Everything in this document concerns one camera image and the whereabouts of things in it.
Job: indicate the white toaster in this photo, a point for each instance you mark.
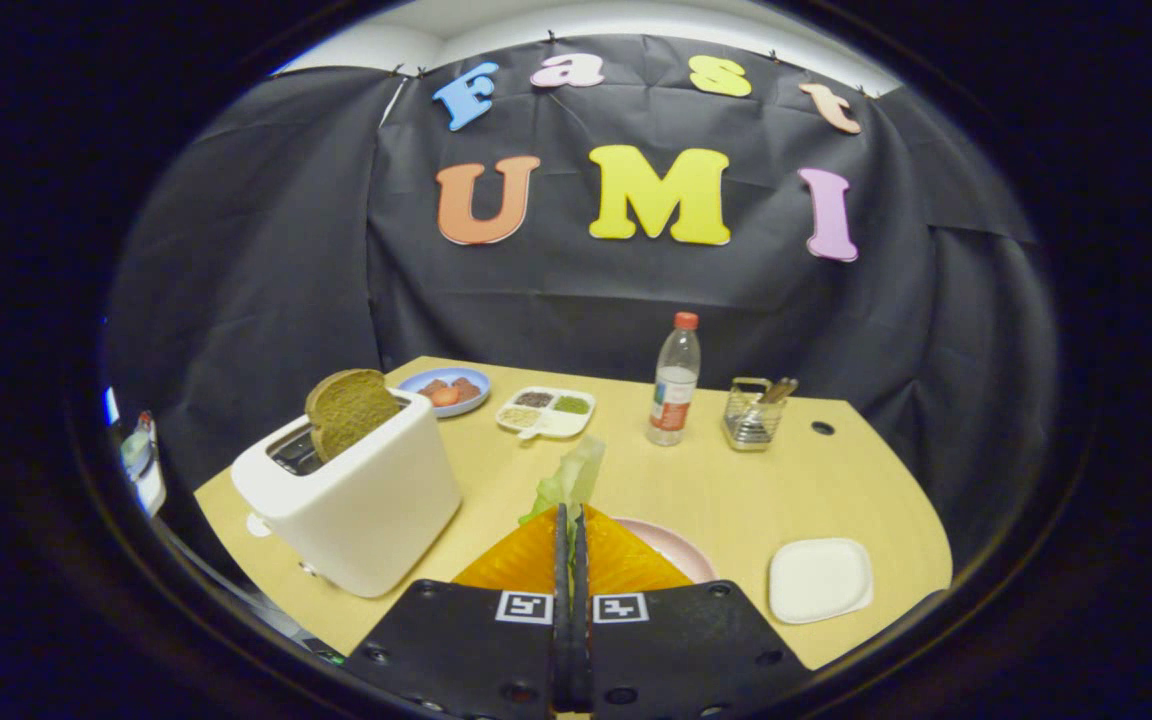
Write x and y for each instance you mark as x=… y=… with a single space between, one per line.
x=366 y=510

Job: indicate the blue round plate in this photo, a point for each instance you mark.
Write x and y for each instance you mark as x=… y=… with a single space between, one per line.
x=471 y=380

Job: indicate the green lettuce leaf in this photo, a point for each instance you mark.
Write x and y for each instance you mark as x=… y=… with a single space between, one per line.
x=571 y=480

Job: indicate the metal mesh utensil holder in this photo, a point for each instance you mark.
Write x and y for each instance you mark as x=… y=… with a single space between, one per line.
x=748 y=425

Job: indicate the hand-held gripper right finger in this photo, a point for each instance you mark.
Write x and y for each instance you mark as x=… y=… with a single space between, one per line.
x=686 y=650

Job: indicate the plain brown bread slice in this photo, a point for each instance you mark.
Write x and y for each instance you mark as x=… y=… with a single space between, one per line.
x=351 y=410

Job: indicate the brown meat patties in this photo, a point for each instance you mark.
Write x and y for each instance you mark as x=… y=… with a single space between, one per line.
x=466 y=388

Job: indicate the clear red-capped water bottle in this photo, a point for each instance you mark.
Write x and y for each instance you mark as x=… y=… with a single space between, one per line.
x=674 y=400

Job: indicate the pink round plate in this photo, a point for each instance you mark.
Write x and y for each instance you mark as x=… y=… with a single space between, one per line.
x=681 y=550

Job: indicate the white divided tray with grains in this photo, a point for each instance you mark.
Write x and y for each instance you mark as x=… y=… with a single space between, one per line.
x=548 y=425

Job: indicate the orange round food piece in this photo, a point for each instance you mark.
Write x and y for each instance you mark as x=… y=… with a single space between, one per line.
x=444 y=396

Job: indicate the metal spoon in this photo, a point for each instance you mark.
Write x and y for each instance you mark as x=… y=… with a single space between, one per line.
x=781 y=388

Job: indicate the small white square plate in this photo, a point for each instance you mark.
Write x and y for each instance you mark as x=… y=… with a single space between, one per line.
x=821 y=580

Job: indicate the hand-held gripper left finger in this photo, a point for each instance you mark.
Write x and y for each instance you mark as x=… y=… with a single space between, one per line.
x=456 y=650

